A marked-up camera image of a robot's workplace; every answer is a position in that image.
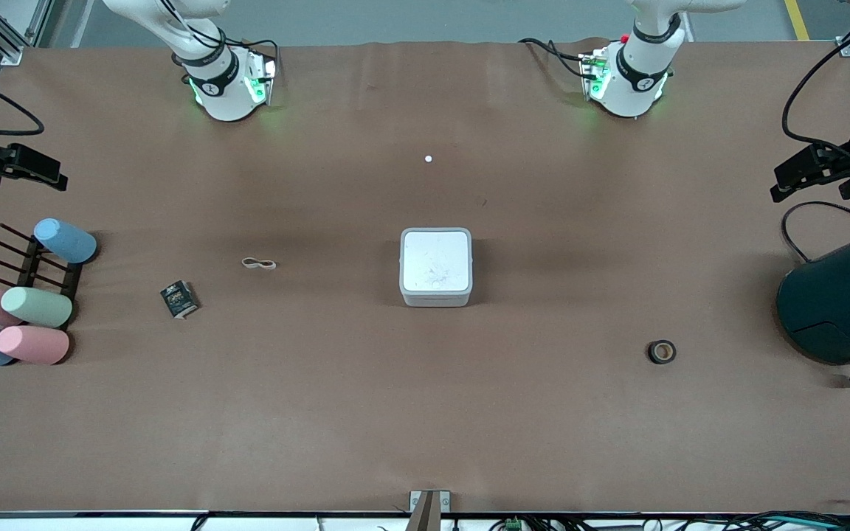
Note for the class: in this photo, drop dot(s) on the metal table edge bracket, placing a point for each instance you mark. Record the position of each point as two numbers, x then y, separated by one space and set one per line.
429 505

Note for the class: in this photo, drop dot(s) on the beige rubber band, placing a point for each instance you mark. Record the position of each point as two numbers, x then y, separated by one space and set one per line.
248 262

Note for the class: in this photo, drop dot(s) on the black snack packet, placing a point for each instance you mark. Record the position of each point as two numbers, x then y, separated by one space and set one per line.
179 299

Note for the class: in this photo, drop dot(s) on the black cup rack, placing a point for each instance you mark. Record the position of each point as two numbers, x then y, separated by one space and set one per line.
52 274

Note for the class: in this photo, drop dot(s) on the dark teal cylindrical bin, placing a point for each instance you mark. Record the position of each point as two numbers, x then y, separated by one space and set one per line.
838 302

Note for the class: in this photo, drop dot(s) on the brown paper table cover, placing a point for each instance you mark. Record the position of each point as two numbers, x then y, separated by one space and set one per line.
322 413

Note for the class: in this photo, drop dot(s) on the metal arm base bracket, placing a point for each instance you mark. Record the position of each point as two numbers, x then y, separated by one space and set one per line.
593 74
266 77

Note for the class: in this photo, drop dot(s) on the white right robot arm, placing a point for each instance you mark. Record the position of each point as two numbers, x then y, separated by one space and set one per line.
222 88

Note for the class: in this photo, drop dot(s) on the black tape roll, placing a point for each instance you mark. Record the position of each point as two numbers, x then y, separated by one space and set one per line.
653 352

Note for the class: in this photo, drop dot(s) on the light green plastic cup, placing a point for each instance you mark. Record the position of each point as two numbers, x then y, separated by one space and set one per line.
37 307

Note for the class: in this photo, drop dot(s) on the white square lidded bin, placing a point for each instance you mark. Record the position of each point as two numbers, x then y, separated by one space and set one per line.
436 265

